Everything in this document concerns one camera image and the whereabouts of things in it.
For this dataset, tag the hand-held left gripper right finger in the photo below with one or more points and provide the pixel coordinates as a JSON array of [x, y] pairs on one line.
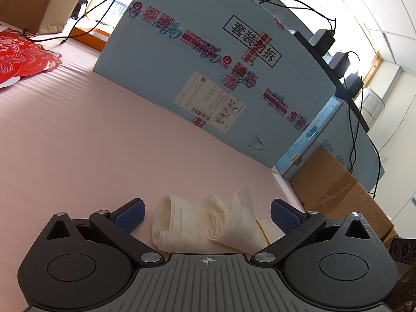
[[284, 217]]

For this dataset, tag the large light blue cardboard box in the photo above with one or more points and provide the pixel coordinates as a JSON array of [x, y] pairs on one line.
[[162, 71]]

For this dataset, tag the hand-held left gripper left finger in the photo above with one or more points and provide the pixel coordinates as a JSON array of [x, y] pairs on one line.
[[131, 216]]

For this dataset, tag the white air conditioner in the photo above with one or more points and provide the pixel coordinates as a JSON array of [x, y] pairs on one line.
[[370, 110]]

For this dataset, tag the narrow light blue cardboard box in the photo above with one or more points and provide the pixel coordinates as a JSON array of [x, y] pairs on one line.
[[325, 130]]

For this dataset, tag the taped brown cardboard box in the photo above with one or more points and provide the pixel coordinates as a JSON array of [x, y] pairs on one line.
[[32, 0]]

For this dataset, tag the white cloth towel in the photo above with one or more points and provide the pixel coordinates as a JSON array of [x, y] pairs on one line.
[[185, 224]]

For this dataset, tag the red paper cutting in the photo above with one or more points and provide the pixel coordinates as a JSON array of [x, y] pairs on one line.
[[19, 58]]

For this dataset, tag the orange box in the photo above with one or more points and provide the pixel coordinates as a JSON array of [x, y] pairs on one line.
[[87, 39]]

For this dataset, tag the yellow rubber band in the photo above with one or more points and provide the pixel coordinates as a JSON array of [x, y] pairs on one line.
[[263, 232]]

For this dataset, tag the dark grey device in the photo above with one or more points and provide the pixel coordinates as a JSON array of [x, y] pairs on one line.
[[403, 250]]

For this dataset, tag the open brown cardboard box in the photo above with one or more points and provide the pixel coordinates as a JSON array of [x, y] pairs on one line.
[[325, 182]]

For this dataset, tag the black power adapter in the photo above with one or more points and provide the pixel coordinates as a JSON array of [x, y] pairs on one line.
[[353, 85], [321, 41], [339, 64]]

